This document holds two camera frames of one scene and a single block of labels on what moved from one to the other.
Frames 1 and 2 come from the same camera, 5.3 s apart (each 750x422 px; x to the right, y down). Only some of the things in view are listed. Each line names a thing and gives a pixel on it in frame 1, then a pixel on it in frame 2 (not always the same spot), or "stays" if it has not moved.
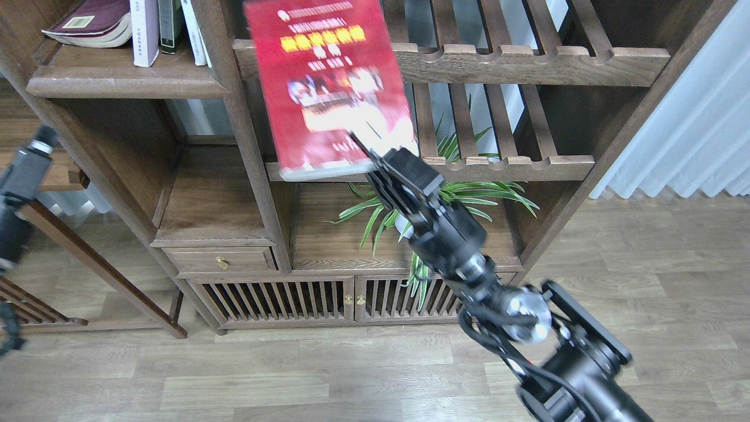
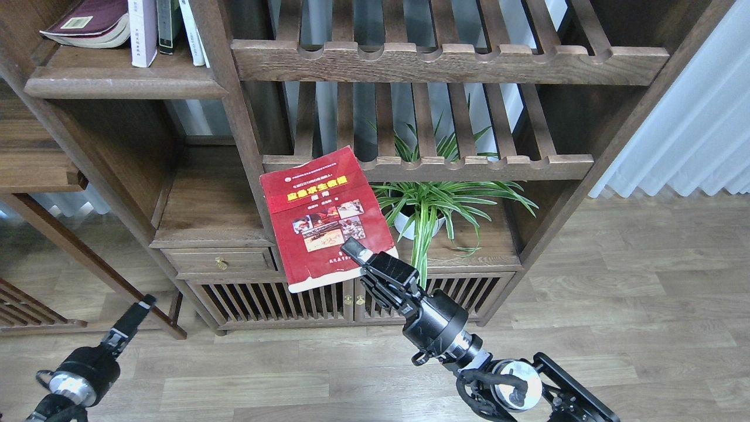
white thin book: (198, 48) stays
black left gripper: (19, 183) to (87, 373)
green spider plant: (465, 196) stays
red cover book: (327, 69) to (313, 206)
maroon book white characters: (93, 23) stays
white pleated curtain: (695, 135) stays
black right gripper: (447, 235) to (436, 326)
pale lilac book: (145, 31) stays
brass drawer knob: (221, 263) stays
